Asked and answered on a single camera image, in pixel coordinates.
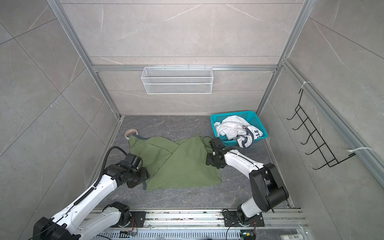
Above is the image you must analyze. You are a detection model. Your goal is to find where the green tank top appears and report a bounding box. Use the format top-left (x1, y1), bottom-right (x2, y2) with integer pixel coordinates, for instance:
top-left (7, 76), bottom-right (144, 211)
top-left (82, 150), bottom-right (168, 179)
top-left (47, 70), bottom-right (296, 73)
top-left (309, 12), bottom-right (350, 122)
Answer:
top-left (129, 135), bottom-right (222, 191)

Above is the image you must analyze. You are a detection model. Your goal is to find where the teal plastic basket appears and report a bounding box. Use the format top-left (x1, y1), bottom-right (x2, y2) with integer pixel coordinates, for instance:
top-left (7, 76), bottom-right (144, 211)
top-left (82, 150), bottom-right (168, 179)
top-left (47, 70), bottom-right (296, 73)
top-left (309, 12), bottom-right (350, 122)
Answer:
top-left (211, 111), bottom-right (268, 149)

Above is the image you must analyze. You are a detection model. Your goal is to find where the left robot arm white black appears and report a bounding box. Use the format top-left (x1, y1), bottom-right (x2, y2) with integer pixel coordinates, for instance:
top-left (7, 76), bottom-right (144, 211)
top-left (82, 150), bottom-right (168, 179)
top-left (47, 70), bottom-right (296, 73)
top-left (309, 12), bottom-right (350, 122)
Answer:
top-left (32, 154), bottom-right (150, 240)

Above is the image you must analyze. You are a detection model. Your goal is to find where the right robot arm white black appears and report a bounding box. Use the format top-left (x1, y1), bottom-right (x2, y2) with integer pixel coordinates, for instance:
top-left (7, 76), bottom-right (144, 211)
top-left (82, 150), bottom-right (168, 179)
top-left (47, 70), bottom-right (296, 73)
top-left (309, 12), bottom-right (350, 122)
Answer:
top-left (206, 138), bottom-right (289, 224)

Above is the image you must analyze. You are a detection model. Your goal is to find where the white navy tank top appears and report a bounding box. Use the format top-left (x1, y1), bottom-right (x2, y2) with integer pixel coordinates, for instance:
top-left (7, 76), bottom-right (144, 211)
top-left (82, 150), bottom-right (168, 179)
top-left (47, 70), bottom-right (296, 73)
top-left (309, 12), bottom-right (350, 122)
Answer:
top-left (214, 116), bottom-right (264, 148)

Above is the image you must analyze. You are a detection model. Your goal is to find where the tape roll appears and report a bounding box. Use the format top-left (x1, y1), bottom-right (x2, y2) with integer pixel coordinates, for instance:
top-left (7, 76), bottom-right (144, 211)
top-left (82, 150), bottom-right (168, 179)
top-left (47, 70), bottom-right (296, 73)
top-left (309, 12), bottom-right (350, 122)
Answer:
top-left (124, 129), bottom-right (139, 140)

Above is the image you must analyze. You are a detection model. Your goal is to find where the white bottle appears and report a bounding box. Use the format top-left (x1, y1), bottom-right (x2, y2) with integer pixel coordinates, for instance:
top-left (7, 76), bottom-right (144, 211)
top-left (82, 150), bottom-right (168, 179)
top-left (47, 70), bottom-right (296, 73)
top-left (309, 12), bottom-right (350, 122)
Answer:
top-left (280, 233), bottom-right (304, 240)

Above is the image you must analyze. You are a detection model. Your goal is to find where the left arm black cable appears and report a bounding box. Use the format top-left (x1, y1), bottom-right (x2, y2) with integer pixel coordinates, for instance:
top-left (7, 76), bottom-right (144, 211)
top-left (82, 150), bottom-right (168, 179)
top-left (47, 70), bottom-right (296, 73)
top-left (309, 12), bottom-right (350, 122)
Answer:
top-left (93, 146), bottom-right (129, 187)

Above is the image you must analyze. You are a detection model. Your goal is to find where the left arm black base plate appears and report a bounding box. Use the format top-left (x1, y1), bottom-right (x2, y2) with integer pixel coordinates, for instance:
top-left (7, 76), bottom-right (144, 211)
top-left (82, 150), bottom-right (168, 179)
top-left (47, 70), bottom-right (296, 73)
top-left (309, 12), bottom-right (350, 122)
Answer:
top-left (111, 211), bottom-right (147, 228)

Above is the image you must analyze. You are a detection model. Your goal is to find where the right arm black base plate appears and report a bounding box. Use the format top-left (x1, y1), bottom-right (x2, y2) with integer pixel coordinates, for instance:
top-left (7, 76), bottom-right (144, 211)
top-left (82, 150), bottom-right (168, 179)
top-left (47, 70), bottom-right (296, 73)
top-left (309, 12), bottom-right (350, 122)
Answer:
top-left (222, 209), bottom-right (265, 228)

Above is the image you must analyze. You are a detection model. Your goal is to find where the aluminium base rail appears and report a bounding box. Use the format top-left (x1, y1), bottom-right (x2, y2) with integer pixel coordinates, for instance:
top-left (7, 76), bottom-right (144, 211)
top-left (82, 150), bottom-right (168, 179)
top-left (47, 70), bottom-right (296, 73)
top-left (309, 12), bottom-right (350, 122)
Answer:
top-left (94, 209), bottom-right (314, 240)

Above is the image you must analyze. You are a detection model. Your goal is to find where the white wire mesh shelf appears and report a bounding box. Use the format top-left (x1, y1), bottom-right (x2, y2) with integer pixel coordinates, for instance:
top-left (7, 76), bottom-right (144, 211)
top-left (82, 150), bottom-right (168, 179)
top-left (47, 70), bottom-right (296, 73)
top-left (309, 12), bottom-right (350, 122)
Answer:
top-left (141, 67), bottom-right (214, 95)

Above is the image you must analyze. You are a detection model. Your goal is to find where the black wire hook rack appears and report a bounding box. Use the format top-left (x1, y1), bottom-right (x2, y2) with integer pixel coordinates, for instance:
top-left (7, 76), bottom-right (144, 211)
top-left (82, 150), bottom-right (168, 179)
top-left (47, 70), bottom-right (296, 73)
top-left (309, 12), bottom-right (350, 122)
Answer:
top-left (287, 89), bottom-right (356, 171)

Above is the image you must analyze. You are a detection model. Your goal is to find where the white cable tie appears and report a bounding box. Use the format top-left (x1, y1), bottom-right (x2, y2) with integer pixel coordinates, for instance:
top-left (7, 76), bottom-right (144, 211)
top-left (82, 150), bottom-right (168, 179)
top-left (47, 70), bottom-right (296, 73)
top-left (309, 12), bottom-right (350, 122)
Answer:
top-left (347, 147), bottom-right (374, 153)

